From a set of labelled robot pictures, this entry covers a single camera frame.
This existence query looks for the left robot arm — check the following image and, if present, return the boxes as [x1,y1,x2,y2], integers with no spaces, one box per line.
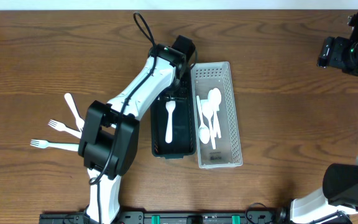
[78,35,196,223]

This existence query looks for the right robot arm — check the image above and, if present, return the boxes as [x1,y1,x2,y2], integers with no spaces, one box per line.
[288,12,358,223]

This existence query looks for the black plastic basket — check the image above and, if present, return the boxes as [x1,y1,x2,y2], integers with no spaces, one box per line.
[150,72,196,159]

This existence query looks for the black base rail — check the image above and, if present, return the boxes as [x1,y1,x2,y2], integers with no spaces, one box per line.
[39,202,351,224]

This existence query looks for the white plastic spoon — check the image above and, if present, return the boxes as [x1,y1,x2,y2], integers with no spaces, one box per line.
[201,100,216,150]
[213,88,221,138]
[208,89,217,137]
[196,95,210,144]

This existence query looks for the clear plastic basket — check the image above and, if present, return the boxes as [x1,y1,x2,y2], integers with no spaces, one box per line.
[191,62,242,169]

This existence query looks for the white plastic fork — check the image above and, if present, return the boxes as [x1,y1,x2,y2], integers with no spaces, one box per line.
[30,139,79,152]
[64,93,85,132]
[165,101,176,143]
[48,119,81,139]

